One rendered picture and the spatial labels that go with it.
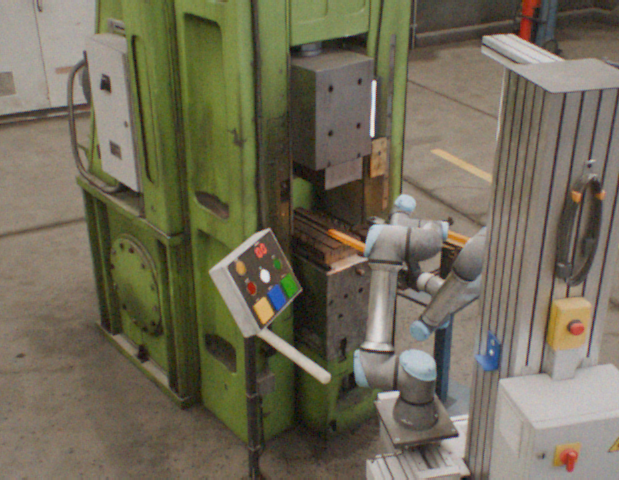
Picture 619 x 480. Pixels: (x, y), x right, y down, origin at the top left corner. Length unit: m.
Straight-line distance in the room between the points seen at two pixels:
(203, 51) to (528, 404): 1.90
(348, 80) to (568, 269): 1.38
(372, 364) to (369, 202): 1.22
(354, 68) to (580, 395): 1.56
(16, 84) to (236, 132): 5.35
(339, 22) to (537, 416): 1.78
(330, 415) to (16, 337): 1.96
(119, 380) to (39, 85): 4.50
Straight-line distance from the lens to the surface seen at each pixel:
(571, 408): 2.28
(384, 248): 2.67
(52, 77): 8.42
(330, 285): 3.45
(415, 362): 2.68
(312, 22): 3.25
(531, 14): 10.73
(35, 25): 8.30
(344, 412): 3.92
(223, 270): 2.91
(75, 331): 4.91
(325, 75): 3.16
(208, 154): 3.50
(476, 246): 2.86
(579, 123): 2.07
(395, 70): 3.63
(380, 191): 3.76
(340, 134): 3.28
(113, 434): 4.13
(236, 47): 3.07
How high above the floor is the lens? 2.59
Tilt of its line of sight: 27 degrees down
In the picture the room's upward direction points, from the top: straight up
